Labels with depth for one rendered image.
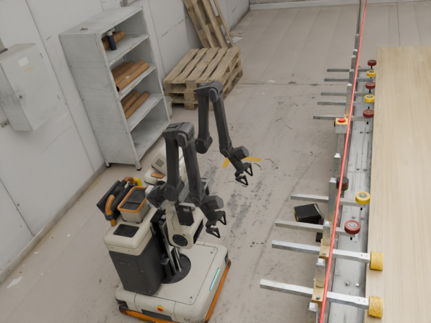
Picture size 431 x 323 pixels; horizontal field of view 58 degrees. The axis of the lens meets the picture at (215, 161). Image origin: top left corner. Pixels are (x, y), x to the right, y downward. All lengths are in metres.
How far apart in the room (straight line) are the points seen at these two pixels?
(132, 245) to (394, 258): 1.44
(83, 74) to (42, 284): 1.97
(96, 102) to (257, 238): 2.13
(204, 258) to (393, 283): 1.41
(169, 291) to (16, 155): 1.82
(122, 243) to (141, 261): 0.18
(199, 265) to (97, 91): 2.12
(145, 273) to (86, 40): 2.27
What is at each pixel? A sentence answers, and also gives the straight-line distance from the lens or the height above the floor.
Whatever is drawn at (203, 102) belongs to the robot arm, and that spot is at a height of 1.53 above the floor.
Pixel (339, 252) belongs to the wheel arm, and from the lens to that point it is 2.01.
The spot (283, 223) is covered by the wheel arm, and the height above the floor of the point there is 0.86.
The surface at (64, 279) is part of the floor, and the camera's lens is 3.62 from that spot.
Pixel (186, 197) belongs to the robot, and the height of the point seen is 1.04.
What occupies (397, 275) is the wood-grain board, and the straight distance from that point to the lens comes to 2.05.
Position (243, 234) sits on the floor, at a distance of 3.44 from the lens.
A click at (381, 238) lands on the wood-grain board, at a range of 2.19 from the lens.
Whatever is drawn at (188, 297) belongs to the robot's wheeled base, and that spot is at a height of 0.28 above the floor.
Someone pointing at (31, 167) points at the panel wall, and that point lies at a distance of 3.88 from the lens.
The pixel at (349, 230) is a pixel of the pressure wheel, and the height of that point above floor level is 0.90.
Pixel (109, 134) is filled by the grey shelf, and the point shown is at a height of 0.46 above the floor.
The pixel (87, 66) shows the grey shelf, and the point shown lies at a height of 1.23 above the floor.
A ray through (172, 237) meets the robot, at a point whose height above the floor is 0.75.
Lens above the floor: 2.46
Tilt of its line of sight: 35 degrees down
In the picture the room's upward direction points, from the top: 10 degrees counter-clockwise
